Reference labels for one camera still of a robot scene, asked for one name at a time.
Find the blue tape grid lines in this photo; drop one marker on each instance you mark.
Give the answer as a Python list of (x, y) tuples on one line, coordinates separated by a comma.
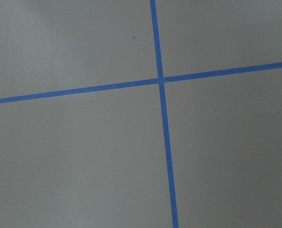
[(160, 80)]

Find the brown paper table cover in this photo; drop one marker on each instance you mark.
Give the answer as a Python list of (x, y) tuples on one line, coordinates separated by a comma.
[(97, 160)]

